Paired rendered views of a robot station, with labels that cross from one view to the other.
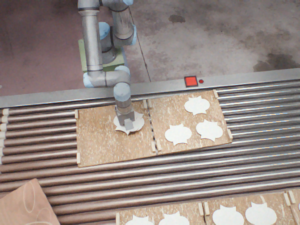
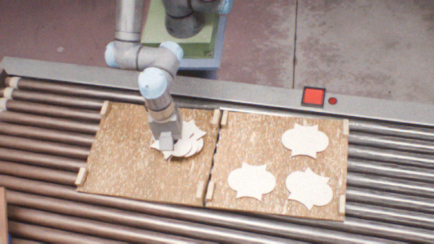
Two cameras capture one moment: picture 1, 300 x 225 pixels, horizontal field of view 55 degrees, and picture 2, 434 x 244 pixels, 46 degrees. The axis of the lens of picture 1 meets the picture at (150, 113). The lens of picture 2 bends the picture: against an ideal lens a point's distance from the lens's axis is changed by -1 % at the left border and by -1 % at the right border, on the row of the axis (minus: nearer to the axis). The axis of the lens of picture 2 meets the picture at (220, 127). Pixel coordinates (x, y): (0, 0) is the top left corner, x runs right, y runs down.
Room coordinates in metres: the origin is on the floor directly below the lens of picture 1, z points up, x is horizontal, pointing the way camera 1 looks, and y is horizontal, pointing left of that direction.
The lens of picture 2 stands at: (0.04, -0.45, 2.36)
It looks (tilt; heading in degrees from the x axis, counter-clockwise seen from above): 56 degrees down; 28
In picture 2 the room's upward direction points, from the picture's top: 11 degrees counter-clockwise
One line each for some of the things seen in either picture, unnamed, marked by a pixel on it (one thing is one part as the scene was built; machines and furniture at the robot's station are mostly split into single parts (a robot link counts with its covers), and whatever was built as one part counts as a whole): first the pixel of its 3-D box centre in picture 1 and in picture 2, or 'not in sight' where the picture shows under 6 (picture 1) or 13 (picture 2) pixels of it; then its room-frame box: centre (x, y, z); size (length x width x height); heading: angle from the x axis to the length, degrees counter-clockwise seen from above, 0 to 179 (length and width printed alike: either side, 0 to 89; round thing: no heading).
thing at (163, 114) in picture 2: (123, 104); (159, 106); (0.77, 0.13, 1.16); 0.08 x 0.08 x 0.05
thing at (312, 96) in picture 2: (190, 81); (313, 97); (1.09, -0.25, 0.92); 0.06 x 0.06 x 0.01; 7
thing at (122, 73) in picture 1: (118, 78); (161, 61); (0.87, 0.15, 1.24); 0.11 x 0.11 x 0.08; 3
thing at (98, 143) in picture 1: (114, 132); (151, 150); (0.74, 0.20, 0.93); 0.41 x 0.35 x 0.02; 100
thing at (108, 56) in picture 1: (103, 49); (183, 14); (1.27, 0.29, 1.01); 0.15 x 0.15 x 0.10
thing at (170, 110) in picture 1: (188, 120); (279, 162); (0.81, -0.21, 0.93); 0.41 x 0.35 x 0.02; 100
